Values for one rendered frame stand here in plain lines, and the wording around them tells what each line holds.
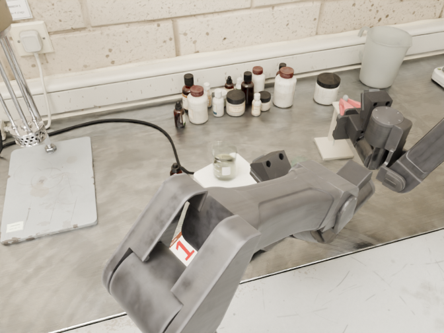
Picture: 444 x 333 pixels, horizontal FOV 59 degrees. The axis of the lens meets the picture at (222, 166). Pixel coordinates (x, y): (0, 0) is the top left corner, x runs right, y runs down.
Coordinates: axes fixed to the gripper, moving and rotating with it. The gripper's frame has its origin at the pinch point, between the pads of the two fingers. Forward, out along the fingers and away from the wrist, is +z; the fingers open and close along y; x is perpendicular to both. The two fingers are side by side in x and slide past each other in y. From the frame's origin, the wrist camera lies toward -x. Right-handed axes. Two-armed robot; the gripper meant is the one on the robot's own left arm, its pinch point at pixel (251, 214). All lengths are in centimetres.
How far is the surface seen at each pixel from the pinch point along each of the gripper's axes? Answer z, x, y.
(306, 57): 35, -22, -57
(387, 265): -5.2, 22.2, -20.3
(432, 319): -14.0, 29.9, -17.4
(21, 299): 22.3, -2.3, 39.9
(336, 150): 15.7, 3.0, -37.6
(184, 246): 13.1, 2.6, 10.2
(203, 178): 15.1, -7.3, -0.7
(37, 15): 44, -58, 10
